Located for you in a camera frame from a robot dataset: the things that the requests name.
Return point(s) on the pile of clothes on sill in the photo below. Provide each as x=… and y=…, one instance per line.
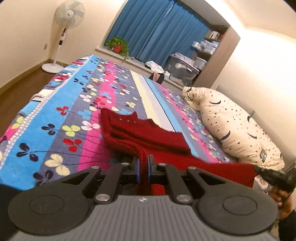
x=158, y=73

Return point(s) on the blue window curtain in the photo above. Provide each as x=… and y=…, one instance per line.
x=154, y=30

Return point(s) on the cream patterned pillow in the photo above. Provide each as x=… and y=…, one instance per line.
x=238, y=133

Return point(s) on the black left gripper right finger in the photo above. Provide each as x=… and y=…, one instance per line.
x=168, y=175

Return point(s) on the red knitted sweater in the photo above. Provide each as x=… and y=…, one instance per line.
x=131, y=135

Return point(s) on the white standing fan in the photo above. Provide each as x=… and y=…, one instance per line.
x=68, y=15

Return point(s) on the colourful floral bed blanket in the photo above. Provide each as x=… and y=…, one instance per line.
x=58, y=132

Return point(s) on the right hand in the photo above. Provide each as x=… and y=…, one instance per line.
x=283, y=200

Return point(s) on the wooden bookshelf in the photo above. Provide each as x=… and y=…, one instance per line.
x=217, y=61

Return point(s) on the green potted plant red pot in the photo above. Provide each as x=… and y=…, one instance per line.
x=118, y=46

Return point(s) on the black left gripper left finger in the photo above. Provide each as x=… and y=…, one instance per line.
x=115, y=178

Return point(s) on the clear plastic storage box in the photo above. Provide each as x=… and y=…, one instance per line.
x=181, y=69

